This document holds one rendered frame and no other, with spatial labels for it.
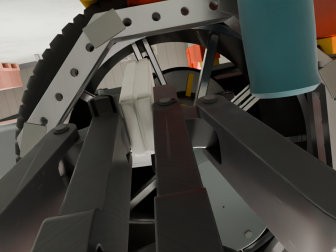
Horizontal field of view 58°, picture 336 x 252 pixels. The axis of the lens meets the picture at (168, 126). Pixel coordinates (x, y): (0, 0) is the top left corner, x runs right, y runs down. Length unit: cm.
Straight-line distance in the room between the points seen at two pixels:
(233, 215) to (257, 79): 17
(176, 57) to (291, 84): 612
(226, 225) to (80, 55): 31
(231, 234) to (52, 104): 32
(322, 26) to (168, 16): 61
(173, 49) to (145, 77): 633
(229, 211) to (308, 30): 23
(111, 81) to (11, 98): 222
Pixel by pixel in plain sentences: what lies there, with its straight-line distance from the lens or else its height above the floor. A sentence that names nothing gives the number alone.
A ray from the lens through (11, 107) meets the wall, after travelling 744.
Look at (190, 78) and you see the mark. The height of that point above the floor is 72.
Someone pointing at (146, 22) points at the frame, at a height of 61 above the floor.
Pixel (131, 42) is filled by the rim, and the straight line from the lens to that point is 56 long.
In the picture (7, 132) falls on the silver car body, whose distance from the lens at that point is 91.
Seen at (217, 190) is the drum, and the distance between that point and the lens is 37.
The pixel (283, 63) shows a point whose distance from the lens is 39.
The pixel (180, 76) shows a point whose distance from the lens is 94.
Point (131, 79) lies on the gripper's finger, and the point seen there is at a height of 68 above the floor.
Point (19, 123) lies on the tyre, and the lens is 61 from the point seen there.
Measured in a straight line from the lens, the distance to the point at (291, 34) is 39.
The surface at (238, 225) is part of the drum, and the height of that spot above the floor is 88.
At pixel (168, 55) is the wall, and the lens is 648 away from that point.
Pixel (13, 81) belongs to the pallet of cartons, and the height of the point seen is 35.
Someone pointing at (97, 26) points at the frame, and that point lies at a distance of 48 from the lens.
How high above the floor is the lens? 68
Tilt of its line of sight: 11 degrees up
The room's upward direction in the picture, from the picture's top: 169 degrees clockwise
